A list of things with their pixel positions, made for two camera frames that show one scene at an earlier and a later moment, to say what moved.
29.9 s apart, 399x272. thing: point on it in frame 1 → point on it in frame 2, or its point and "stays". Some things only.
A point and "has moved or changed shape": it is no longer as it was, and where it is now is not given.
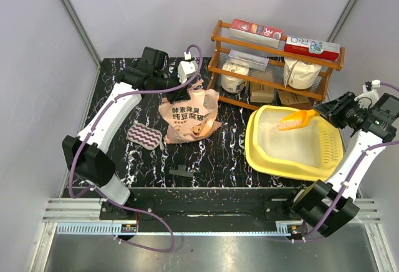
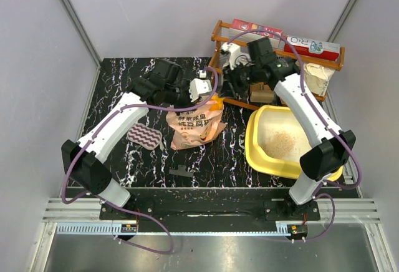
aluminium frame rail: x=90 y=209 stays
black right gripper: x=334 y=109 → x=230 y=82
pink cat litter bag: x=192 y=120 has moved or changed shape
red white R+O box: x=312 y=47 stays
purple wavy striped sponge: x=139 y=133 stays
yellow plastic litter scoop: x=303 y=116 → x=216 y=103
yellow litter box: x=310 y=152 stays
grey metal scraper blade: x=181 y=171 stays
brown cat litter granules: x=286 y=125 → x=278 y=144
